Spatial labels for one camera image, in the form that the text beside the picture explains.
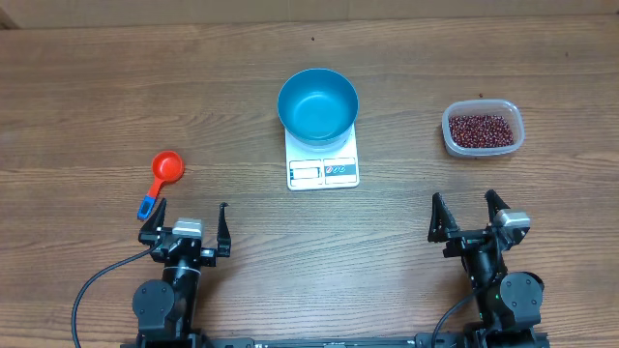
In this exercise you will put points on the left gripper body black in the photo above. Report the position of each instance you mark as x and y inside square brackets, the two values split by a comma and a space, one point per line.
[207, 257]

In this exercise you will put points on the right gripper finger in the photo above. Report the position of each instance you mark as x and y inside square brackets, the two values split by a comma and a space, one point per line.
[442, 223]
[495, 206]

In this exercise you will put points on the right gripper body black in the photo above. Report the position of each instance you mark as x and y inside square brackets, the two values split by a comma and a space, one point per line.
[470, 244]

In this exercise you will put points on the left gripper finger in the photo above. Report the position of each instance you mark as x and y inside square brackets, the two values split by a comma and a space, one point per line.
[223, 235]
[154, 223]

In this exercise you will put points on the red measuring scoop blue handle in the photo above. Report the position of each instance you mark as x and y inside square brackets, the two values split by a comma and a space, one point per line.
[167, 167]

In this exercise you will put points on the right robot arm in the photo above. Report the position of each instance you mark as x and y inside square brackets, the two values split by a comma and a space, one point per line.
[509, 304]

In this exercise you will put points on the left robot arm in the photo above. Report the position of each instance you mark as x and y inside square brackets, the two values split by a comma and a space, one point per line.
[165, 307]

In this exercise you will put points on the white digital kitchen scale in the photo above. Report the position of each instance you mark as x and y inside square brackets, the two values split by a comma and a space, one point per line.
[313, 167]

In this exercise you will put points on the blue metal bowl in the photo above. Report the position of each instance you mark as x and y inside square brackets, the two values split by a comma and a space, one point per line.
[318, 106]

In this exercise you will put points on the red beans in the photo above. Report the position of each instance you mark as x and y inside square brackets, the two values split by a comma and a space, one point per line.
[481, 131]

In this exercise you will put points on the clear plastic food container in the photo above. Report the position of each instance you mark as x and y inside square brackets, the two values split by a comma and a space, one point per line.
[502, 108]

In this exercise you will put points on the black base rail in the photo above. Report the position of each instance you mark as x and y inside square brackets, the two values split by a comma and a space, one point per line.
[420, 340]

